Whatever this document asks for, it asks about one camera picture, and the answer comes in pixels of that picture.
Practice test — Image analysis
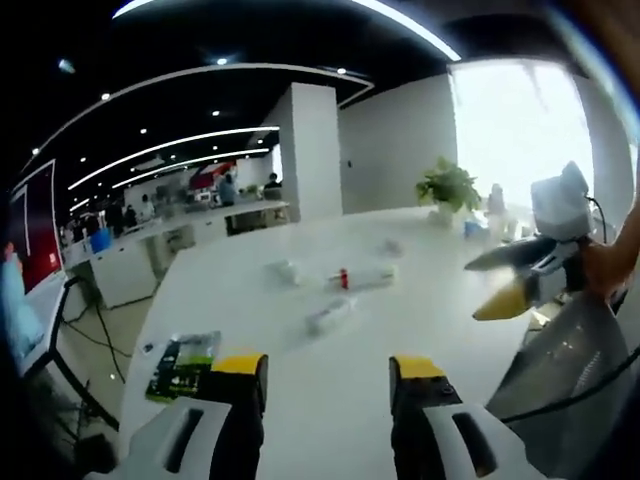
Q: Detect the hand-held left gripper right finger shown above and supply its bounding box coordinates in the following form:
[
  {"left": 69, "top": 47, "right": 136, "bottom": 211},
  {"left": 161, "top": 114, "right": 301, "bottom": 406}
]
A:
[{"left": 388, "top": 354, "right": 521, "bottom": 480}]

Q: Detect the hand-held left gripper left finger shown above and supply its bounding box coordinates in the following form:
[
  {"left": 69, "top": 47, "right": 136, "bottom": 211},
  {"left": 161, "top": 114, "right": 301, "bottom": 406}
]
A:
[{"left": 117, "top": 352, "right": 270, "bottom": 480}]

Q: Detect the red-capped white skincare bottle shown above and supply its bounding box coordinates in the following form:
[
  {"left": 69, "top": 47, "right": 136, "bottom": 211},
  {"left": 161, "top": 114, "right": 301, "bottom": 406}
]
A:
[{"left": 323, "top": 264, "right": 397, "bottom": 292}]

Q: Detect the white skincare tube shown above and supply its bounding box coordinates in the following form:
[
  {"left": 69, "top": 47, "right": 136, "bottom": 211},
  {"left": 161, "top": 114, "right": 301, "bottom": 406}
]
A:
[{"left": 303, "top": 294, "right": 360, "bottom": 337}]

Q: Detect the person's right hand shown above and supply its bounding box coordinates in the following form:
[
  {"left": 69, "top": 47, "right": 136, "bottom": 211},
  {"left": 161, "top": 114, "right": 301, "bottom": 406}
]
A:
[{"left": 581, "top": 239, "right": 632, "bottom": 302}]

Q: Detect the black and green packet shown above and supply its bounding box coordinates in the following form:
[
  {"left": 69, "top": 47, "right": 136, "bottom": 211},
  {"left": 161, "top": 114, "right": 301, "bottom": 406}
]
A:
[{"left": 143, "top": 329, "right": 223, "bottom": 402}]

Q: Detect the potted green plant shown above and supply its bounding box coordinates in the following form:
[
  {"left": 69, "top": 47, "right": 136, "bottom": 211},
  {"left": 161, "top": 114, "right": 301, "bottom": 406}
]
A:
[{"left": 414, "top": 156, "right": 483, "bottom": 227}]

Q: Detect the grey clothing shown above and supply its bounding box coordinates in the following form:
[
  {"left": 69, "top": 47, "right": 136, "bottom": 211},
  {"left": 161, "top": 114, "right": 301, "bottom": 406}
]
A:
[{"left": 486, "top": 290, "right": 630, "bottom": 480}]

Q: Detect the black screen stand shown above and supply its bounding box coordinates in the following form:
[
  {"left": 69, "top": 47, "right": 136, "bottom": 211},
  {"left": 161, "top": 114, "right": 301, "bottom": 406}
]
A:
[{"left": 48, "top": 276, "right": 122, "bottom": 432}]

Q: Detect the white counter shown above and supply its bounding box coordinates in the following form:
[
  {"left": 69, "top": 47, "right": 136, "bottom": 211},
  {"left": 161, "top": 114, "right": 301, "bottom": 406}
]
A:
[{"left": 63, "top": 199, "right": 292, "bottom": 310}]

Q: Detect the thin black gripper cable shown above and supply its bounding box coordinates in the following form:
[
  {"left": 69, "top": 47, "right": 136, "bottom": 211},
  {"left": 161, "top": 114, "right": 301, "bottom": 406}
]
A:
[{"left": 584, "top": 196, "right": 610, "bottom": 247}]

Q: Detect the red wall panel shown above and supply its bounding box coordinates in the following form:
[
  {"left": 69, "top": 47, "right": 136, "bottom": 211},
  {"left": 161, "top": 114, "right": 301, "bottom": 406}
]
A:
[{"left": 8, "top": 158, "right": 65, "bottom": 296}]

